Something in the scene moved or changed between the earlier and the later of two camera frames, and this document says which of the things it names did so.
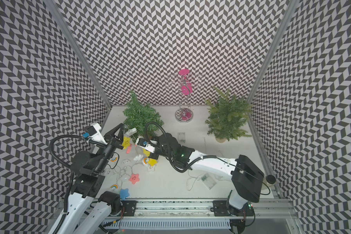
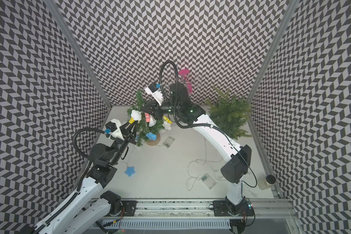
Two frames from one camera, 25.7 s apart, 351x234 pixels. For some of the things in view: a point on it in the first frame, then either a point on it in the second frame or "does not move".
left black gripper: (109, 136) → (126, 132)
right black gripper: (154, 155) → (156, 110)
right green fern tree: (228, 116) does not move
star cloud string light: (123, 162) → (136, 115)
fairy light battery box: (208, 181) does not move
